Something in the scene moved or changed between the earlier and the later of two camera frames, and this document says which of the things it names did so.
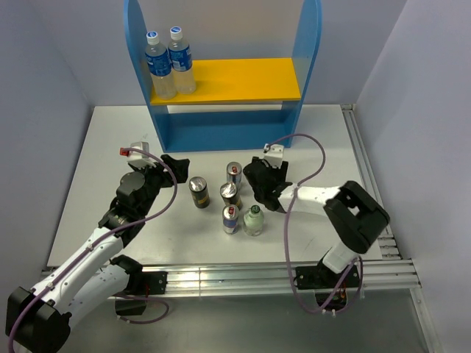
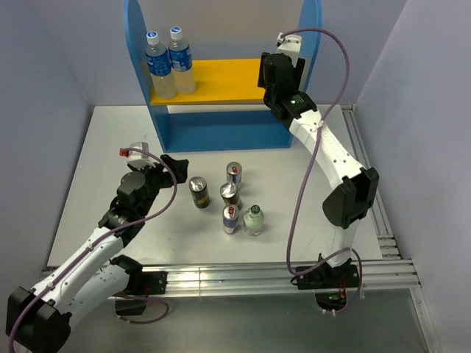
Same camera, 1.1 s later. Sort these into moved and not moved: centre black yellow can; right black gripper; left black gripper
Moved: right black gripper
Not moved: centre black yellow can; left black gripper
